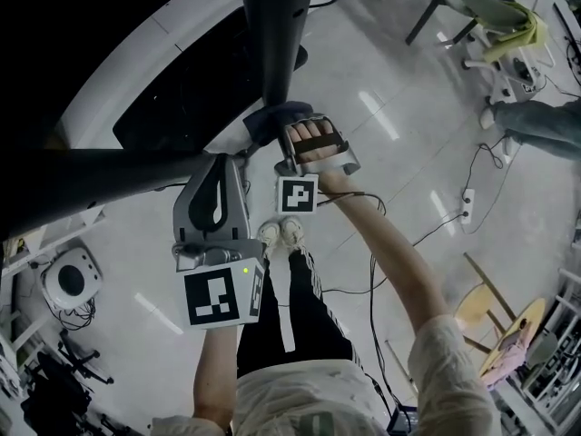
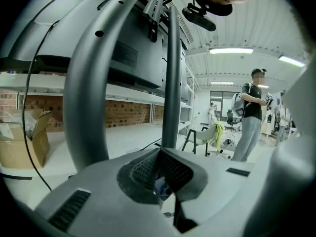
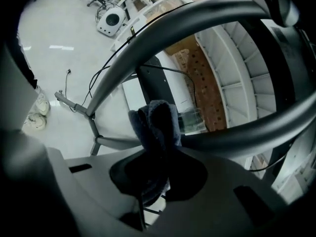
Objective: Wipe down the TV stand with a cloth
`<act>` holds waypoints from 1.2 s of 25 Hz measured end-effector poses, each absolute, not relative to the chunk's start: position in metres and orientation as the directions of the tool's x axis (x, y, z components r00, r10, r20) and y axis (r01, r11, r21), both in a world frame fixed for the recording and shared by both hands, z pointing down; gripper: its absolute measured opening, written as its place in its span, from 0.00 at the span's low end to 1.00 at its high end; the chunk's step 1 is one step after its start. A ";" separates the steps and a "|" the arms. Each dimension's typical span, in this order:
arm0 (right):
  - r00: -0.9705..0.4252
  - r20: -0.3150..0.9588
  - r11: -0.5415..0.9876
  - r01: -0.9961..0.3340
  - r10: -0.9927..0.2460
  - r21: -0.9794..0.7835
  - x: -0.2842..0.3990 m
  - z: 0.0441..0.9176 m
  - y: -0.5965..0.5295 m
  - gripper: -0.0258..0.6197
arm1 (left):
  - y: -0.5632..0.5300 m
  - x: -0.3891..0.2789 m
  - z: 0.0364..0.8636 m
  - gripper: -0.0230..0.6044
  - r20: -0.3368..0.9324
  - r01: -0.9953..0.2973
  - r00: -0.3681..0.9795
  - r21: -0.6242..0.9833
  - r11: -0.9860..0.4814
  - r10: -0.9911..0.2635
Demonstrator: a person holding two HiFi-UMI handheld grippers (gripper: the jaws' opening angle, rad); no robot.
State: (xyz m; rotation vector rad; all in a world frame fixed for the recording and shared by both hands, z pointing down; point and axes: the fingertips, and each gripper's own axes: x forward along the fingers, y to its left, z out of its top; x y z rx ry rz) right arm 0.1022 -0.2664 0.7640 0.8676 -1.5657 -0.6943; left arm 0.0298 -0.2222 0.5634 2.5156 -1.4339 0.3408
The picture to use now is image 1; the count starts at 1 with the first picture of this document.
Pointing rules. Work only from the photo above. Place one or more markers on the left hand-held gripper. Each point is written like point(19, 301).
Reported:
point(213, 293)

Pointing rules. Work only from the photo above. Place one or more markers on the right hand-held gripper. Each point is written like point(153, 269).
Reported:
point(297, 195)

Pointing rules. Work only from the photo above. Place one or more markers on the dark blue cloth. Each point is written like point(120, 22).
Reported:
point(263, 123)

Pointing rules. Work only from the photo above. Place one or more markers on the black TV stand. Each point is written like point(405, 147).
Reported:
point(277, 39)

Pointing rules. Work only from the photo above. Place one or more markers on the person's right forearm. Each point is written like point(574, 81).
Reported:
point(386, 252)

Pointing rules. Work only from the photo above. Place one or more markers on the person's left forearm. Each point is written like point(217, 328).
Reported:
point(215, 370)

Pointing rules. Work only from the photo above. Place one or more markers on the yellow-green cloth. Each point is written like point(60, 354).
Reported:
point(535, 30)

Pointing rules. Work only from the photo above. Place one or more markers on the pink cloth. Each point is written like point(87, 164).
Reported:
point(504, 361)

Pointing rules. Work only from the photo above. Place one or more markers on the person's right hand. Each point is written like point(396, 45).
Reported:
point(320, 152)

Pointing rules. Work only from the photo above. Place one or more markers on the person's white left shoe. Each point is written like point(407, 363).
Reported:
point(270, 236)

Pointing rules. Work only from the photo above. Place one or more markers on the person's white shoe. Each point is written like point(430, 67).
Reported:
point(270, 236)
point(292, 232)

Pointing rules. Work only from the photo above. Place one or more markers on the person's white right shoe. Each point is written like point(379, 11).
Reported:
point(292, 232)

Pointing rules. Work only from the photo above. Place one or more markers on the person's black trousers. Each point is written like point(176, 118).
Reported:
point(272, 334)

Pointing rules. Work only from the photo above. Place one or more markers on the white round device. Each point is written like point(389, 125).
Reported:
point(86, 266)

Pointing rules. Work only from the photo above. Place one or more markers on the white power strip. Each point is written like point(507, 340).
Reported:
point(467, 202)

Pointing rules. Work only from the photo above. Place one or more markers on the white swivel chair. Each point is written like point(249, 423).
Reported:
point(504, 84)

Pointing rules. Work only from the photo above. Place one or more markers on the person's beige shirt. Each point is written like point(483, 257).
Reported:
point(290, 398)

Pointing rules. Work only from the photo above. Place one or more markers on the grey chair with black legs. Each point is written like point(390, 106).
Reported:
point(476, 2)

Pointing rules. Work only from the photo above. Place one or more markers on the round wooden stool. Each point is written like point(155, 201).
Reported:
point(476, 302)

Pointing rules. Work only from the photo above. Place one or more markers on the black office chair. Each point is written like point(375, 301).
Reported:
point(54, 389)

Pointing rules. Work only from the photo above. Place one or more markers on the black television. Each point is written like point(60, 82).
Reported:
point(45, 39)

